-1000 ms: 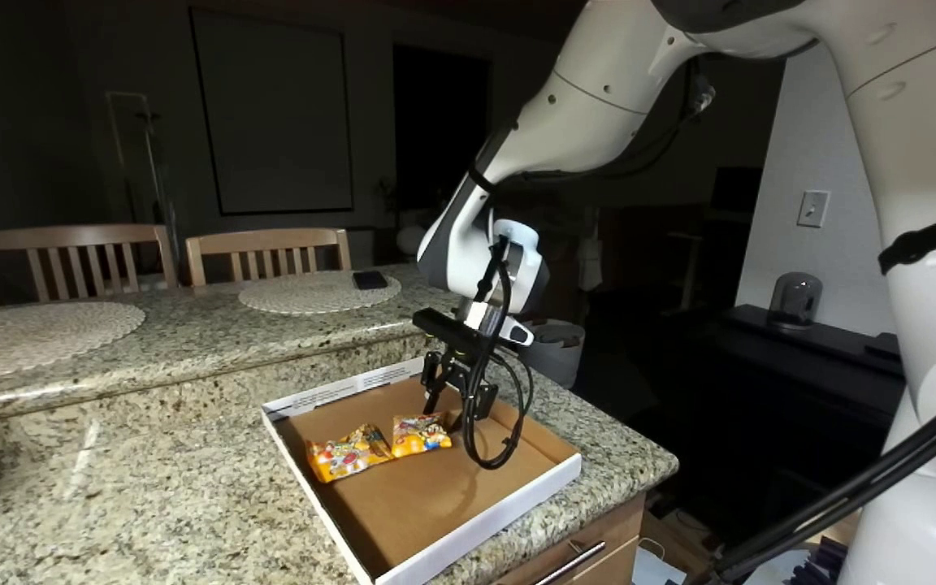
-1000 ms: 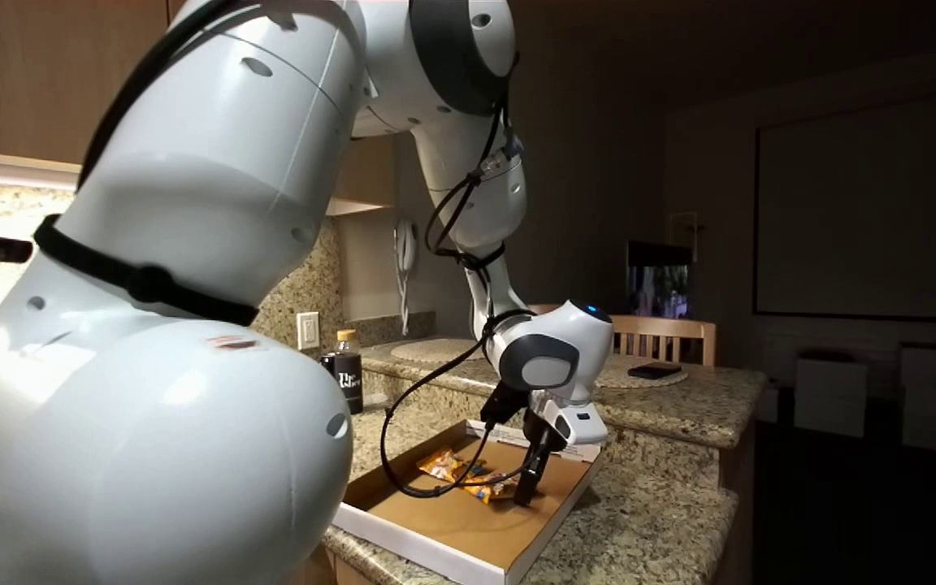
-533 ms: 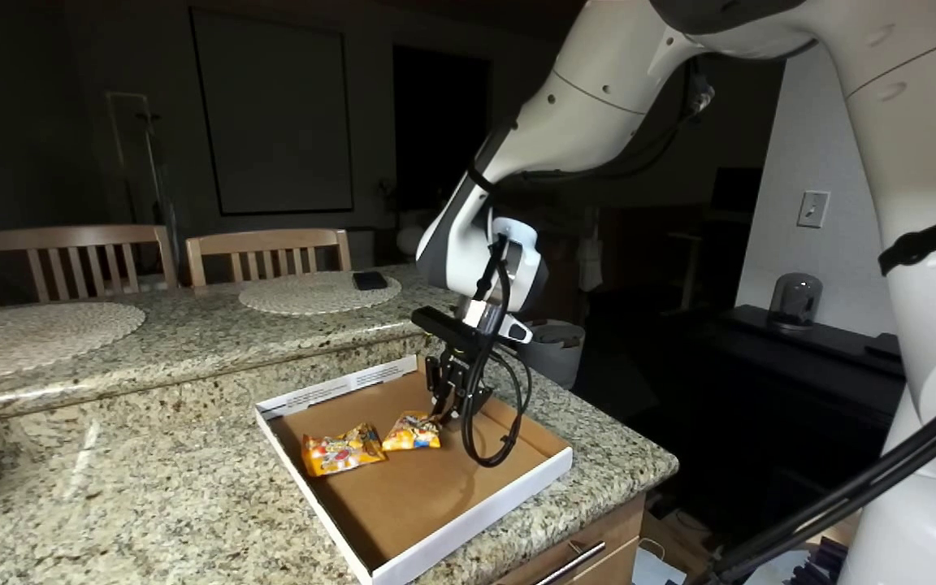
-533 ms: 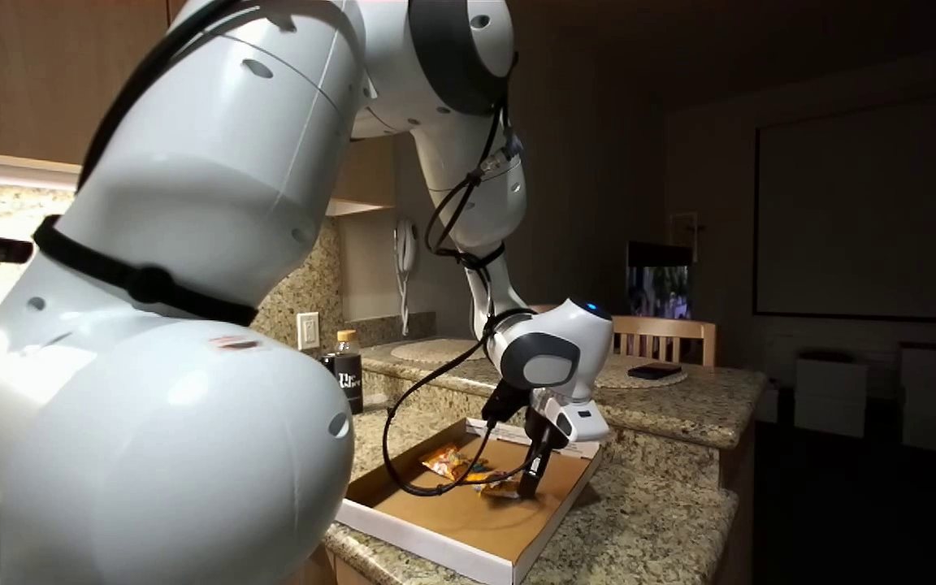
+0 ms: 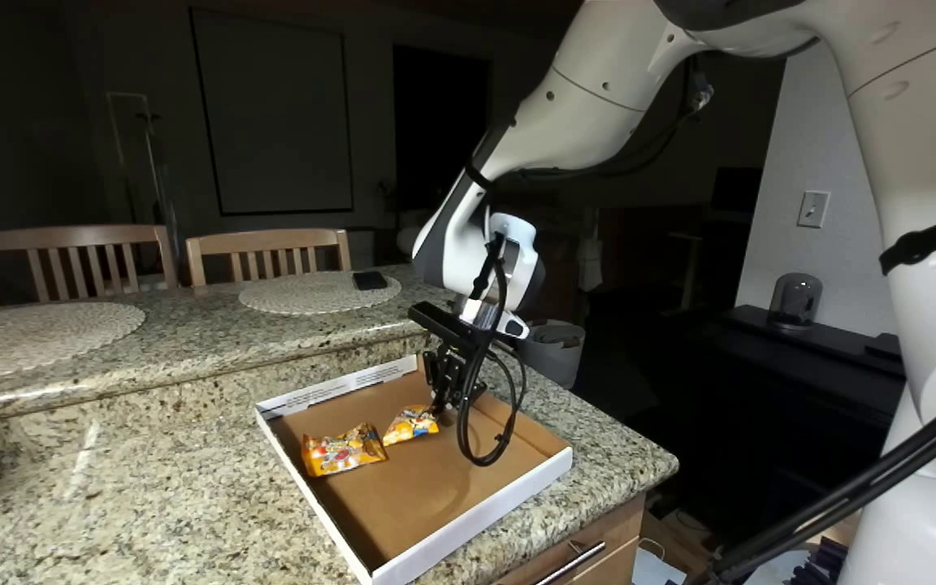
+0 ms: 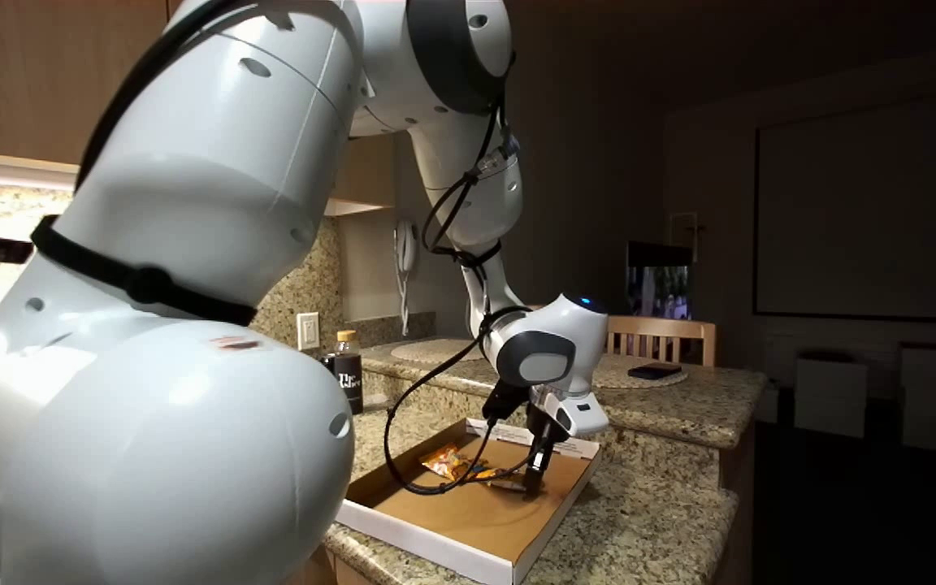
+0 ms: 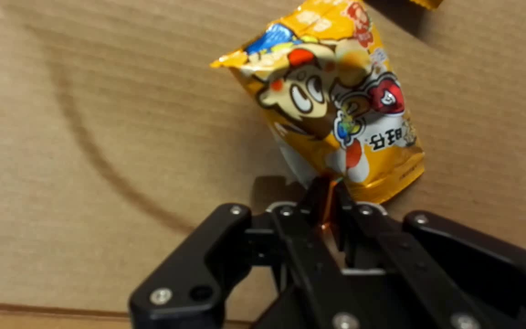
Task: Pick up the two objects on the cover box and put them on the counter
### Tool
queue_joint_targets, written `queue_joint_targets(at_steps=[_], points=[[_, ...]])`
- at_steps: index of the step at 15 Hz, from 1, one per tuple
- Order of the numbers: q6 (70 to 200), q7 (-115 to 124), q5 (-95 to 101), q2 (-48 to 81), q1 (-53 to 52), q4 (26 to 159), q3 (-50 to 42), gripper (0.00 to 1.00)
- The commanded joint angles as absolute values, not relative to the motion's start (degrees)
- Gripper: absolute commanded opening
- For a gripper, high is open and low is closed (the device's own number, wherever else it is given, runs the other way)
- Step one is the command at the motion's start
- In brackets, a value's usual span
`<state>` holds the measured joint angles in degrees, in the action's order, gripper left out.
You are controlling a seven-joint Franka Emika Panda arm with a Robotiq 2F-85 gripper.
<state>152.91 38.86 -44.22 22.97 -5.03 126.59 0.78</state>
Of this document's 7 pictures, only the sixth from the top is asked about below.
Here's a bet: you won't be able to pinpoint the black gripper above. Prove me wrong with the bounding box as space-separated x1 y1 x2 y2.
524 401 571 493

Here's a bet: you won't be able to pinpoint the round woven placemat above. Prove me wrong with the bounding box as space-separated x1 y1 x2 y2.
596 357 699 389

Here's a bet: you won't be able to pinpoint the small black flat device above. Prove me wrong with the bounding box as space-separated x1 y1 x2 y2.
623 364 686 383

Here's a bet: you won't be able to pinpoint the wooden slat chair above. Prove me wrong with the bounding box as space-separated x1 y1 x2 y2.
605 315 720 371

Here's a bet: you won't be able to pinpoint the dark sauce bottle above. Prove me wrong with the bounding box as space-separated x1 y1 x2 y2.
331 326 368 416

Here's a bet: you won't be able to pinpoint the lit screen monitor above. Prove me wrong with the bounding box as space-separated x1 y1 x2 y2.
623 238 699 320

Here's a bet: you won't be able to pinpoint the white cube stool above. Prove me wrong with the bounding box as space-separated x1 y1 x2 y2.
789 352 871 442
896 342 936 457

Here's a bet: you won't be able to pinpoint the white wall outlet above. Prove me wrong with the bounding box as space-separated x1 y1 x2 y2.
293 310 324 355

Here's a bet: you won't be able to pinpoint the dark framed wall panel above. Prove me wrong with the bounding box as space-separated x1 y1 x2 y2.
752 87 936 326

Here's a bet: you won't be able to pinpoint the black robot cable with strap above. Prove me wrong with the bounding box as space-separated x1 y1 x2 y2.
25 0 560 500

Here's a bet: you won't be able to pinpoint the wooden wall cabinets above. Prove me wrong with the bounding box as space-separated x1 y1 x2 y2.
0 0 400 221

